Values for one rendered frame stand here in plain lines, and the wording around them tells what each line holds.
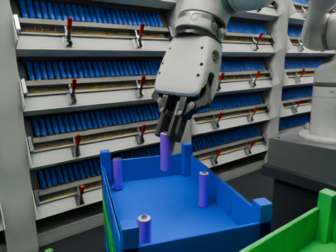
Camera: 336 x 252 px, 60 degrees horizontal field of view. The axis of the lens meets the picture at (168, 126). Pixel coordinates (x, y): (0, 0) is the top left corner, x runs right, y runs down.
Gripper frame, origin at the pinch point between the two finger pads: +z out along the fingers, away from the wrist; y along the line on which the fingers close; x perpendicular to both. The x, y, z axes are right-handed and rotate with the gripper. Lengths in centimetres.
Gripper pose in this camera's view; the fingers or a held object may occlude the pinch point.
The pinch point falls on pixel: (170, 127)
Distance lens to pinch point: 47.9
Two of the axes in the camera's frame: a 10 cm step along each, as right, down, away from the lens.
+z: -2.9, 9.5, -0.9
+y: -7.3, -1.6, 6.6
